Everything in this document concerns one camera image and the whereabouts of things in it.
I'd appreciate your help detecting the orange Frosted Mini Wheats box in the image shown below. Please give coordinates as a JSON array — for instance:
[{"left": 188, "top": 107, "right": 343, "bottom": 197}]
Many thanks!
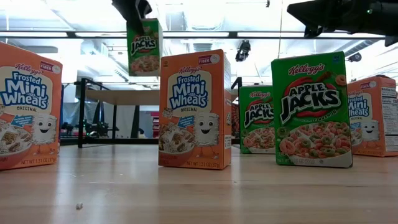
[
  {"left": 157, "top": 49, "right": 233, "bottom": 171},
  {"left": 0, "top": 41, "right": 64, "bottom": 172},
  {"left": 346, "top": 75, "right": 398, "bottom": 157}
]

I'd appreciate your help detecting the thin hanging cable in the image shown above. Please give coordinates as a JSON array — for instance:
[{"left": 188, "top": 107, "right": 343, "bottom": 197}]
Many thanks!
[{"left": 277, "top": 0, "right": 284, "bottom": 60}]

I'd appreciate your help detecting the blue grey cloth divider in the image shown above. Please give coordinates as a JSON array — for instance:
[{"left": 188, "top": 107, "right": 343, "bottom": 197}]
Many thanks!
[{"left": 61, "top": 83, "right": 142, "bottom": 139}]

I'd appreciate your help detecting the large black hanging spotlight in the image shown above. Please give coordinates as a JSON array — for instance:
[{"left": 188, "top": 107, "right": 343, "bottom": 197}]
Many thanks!
[{"left": 234, "top": 40, "right": 252, "bottom": 63}]

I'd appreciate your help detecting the green Apple Jacks cereal box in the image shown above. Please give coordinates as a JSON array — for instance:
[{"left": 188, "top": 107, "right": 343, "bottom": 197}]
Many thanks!
[
  {"left": 126, "top": 17, "right": 164, "bottom": 77},
  {"left": 271, "top": 50, "right": 354, "bottom": 169},
  {"left": 238, "top": 85, "right": 276, "bottom": 155}
]

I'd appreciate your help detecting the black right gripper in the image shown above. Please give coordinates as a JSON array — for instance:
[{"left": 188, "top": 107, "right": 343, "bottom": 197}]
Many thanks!
[{"left": 286, "top": 0, "right": 368, "bottom": 39}]

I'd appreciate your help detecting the red storage rack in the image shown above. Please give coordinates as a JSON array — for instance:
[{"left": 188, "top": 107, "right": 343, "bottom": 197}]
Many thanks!
[{"left": 150, "top": 111, "right": 160, "bottom": 138}]

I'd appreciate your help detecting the black table edge rail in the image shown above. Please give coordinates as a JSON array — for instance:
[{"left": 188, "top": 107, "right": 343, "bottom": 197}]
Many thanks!
[{"left": 58, "top": 138, "right": 241, "bottom": 146}]

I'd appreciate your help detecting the wooden shelf with black frame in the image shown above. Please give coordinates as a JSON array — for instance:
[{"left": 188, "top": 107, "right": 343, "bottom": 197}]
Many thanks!
[{"left": 74, "top": 77, "right": 244, "bottom": 149}]

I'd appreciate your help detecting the orange patterned panel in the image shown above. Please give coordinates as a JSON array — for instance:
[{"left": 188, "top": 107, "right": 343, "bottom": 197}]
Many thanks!
[{"left": 231, "top": 102, "right": 241, "bottom": 138}]

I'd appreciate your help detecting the black background equipment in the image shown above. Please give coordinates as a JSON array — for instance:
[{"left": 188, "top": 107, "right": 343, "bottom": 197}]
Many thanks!
[{"left": 61, "top": 120, "right": 121, "bottom": 139}]

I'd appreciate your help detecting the black overhead frame beam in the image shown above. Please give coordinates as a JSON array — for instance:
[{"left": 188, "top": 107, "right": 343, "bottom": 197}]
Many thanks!
[{"left": 0, "top": 30, "right": 386, "bottom": 40}]

